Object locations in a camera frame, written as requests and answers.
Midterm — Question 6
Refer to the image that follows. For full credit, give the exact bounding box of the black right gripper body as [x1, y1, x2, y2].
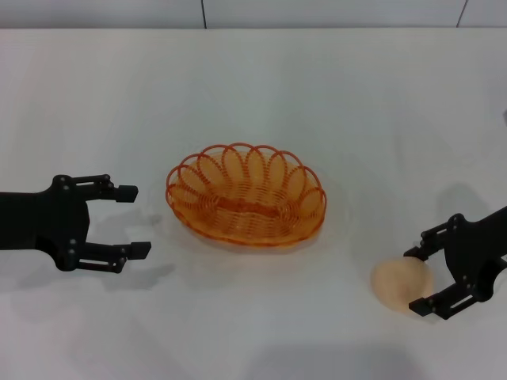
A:
[444, 205, 507, 304]

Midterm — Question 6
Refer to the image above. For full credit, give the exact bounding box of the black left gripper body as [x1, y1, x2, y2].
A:
[0, 174, 92, 272]

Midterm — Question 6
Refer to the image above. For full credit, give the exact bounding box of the round beige bread bun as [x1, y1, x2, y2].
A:
[370, 256, 435, 316]

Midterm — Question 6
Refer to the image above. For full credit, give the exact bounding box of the orange wire oval basket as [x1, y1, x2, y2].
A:
[165, 141, 328, 250]

